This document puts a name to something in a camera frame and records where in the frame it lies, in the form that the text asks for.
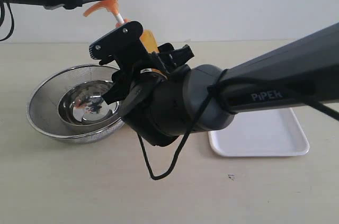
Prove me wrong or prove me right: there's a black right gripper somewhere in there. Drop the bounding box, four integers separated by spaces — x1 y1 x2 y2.
103 43 194 147

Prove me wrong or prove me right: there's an orange pump soap bottle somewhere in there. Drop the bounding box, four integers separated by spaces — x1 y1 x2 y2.
83 0 159 53

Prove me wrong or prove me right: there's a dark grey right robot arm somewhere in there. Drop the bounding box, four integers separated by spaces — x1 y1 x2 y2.
100 21 338 147

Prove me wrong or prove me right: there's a small stainless steel bowl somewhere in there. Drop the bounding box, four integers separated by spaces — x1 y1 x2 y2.
58 80 120 127

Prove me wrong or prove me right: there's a steel mesh colander bowl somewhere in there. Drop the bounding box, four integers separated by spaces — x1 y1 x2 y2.
26 64 124 144

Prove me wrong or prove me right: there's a white rectangular plastic tray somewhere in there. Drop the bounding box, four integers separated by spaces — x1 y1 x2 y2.
208 108 309 157

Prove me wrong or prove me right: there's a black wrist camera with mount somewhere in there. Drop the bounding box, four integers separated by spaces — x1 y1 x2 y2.
89 21 148 71

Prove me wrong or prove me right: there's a black braided cable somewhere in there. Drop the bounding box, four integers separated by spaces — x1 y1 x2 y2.
137 59 339 181

